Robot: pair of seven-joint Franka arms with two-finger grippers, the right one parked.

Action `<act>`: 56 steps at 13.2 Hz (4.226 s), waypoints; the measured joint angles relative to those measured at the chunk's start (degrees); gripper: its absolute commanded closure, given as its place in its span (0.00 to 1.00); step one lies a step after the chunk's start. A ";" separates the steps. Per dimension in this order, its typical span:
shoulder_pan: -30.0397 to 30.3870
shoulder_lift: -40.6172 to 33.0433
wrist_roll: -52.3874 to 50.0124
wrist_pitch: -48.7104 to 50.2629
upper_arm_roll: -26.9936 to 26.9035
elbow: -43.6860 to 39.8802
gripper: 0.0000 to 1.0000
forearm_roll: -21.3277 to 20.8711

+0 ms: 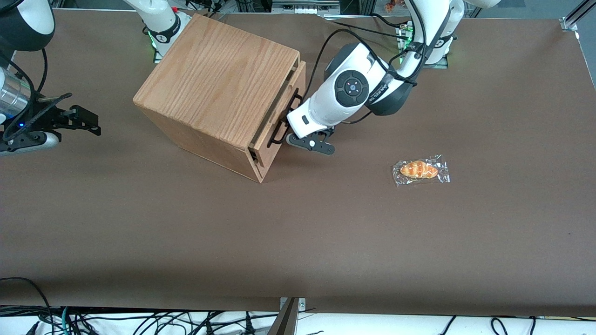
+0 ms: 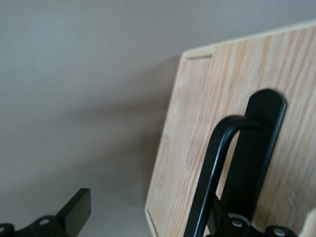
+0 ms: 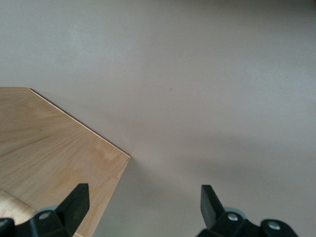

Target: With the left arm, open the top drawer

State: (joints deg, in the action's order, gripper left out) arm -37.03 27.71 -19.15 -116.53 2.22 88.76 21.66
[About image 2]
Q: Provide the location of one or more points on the light oak wooden drawer cabinet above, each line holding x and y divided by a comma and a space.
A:
172, 148

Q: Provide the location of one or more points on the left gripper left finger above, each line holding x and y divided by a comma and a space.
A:
71, 217

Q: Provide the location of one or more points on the oak wooden drawer front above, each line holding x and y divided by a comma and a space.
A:
247, 74

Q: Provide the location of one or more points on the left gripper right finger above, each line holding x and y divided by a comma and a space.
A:
237, 228

